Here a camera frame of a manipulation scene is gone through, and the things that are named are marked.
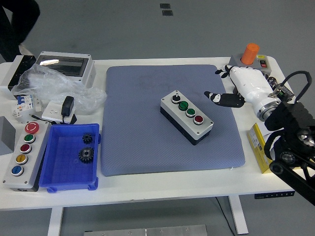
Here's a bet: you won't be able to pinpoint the white table leg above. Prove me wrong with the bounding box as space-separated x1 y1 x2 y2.
228 196 249 235
47 207 64 236

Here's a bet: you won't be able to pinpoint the blue plastic bin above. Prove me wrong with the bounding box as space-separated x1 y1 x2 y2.
38 123 102 194

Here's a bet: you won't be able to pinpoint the grey-blue padded mat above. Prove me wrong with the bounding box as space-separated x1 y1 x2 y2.
100 64 246 177

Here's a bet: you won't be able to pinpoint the grey switch red black buttons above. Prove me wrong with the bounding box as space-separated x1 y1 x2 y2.
255 54 273 76

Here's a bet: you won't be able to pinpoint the black adapter cord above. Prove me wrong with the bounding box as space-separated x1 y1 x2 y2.
29 113 64 125

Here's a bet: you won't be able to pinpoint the yellow white box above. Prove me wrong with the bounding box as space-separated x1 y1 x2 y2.
246 122 274 175

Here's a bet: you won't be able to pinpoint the person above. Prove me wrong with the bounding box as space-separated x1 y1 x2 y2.
0 0 41 62

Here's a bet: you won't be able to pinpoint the grey metal box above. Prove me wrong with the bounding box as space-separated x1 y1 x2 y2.
0 116 17 156

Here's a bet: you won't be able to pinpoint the black cable under table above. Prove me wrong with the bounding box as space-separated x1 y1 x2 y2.
215 196 234 236

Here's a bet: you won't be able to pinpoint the black table control panel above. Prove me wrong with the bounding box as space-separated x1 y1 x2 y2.
254 191 295 199

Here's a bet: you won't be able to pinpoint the large black gear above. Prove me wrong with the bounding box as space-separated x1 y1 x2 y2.
78 147 95 163

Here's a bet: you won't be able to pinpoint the white rail module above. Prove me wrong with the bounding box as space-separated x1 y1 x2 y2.
33 95 44 114

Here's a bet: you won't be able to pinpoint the grey five-button control box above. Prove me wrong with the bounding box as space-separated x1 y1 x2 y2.
2 120 51 192

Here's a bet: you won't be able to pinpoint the grey four-button control box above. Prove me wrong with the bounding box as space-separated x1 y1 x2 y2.
160 89 214 146

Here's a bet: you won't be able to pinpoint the clear plastic bag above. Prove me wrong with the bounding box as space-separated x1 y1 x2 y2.
11 65 108 114

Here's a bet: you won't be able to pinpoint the white wall socket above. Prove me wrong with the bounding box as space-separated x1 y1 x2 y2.
41 101 77 125

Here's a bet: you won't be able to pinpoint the white blue circuit breaker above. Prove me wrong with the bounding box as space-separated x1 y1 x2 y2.
11 94 35 123

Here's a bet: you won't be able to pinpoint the white box glossy black panel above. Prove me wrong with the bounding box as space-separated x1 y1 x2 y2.
0 55 37 100

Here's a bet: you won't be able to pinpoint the grey metal floor plate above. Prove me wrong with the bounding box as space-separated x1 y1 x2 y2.
83 224 208 236

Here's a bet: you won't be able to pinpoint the orange cylinder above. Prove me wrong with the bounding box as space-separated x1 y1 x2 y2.
240 43 260 65

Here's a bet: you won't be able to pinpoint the grey distribution box dark window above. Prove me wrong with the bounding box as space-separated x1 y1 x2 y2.
35 51 96 89

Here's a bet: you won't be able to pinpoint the black power adapter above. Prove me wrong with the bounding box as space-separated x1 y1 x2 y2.
61 95 75 118

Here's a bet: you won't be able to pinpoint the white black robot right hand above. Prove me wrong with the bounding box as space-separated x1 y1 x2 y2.
204 65 281 116

